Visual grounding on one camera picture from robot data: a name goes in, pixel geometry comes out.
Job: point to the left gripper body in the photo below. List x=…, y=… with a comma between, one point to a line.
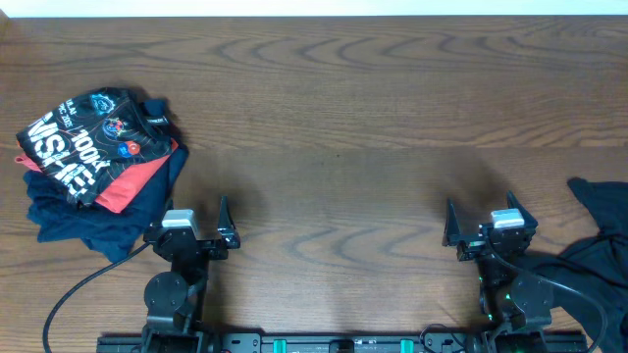
x=208, y=253

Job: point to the red folded shirt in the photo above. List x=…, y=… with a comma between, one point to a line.
x=128, y=184

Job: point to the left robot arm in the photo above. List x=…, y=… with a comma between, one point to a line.
x=175, y=299

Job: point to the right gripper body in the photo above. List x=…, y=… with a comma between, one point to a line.
x=473, y=246

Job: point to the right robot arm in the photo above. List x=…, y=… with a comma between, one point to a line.
x=517, y=302

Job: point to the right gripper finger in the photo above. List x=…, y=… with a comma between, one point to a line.
x=452, y=227
x=513, y=203

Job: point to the navy blue folded shirt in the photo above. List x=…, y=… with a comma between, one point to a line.
x=110, y=234

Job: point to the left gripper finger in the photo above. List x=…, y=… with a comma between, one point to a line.
x=169, y=205
x=225, y=226

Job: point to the black t-shirt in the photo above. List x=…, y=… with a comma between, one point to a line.
x=597, y=265

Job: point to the black mounting rail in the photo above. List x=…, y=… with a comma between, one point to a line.
x=431, y=341

